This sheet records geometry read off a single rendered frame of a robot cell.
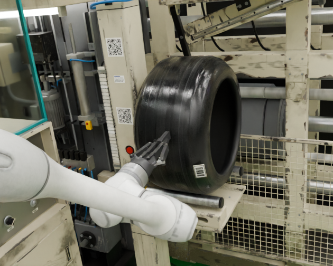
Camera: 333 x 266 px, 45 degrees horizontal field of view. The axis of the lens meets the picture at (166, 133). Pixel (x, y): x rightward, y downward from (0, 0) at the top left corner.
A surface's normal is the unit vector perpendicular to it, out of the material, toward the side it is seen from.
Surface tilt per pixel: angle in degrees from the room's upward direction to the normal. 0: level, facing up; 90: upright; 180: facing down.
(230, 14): 90
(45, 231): 90
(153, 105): 55
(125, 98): 90
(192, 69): 23
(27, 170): 93
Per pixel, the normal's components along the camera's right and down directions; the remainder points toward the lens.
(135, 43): 0.89, 0.07
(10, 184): 0.74, 0.54
